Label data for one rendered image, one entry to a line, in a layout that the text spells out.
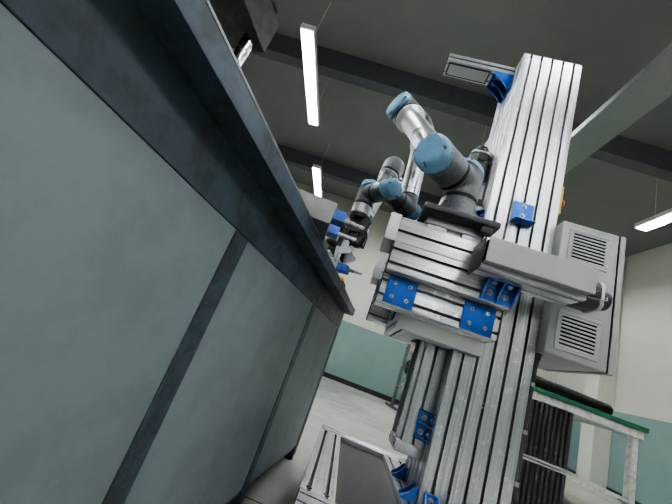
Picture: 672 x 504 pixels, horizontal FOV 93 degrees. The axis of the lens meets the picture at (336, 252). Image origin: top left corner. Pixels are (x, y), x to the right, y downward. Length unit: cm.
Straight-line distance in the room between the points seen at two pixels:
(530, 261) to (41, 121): 91
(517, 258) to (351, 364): 684
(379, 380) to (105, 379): 733
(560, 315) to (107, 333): 117
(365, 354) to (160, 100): 738
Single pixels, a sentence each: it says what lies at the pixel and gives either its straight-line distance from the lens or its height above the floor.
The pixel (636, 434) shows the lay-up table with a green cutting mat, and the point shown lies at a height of 82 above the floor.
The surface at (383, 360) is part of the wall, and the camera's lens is 769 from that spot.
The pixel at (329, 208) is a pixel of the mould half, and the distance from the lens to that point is 75.
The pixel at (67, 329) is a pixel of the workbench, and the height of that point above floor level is 47.
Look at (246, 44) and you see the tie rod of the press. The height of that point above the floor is 175.
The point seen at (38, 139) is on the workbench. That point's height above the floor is 61.
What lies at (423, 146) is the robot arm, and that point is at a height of 121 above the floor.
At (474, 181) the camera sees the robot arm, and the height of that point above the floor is 119.
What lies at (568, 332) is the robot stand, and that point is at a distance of 125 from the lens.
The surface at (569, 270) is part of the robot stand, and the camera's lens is 98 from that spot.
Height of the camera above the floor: 54
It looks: 17 degrees up
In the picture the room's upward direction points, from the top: 21 degrees clockwise
